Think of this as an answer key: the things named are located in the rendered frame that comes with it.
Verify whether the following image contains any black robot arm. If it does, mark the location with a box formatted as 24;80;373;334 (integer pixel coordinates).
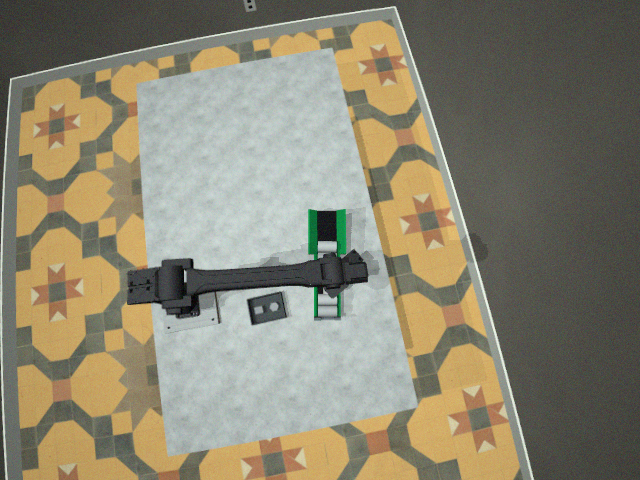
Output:
127;249;368;319

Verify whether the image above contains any white cylinder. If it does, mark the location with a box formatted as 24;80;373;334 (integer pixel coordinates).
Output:
318;241;337;252
318;294;337;305
318;305;337;317

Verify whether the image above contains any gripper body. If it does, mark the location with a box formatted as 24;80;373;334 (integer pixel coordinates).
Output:
323;282;349;298

